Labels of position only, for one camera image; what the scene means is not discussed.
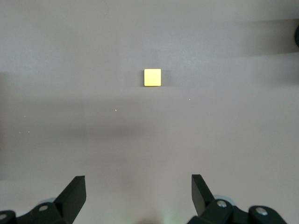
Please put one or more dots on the yellow cube block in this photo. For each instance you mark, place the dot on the yellow cube block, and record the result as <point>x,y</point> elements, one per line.
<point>152,77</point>

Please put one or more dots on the black round object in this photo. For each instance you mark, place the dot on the black round object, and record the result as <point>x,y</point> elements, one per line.
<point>297,35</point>

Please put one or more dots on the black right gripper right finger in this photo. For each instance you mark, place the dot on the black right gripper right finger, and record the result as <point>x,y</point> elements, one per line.
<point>203,205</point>

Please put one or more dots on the brown table cover mat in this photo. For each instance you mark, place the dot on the brown table cover mat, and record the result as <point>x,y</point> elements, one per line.
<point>70,70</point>

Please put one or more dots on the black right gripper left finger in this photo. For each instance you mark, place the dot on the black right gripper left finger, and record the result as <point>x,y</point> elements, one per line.
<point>67,205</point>

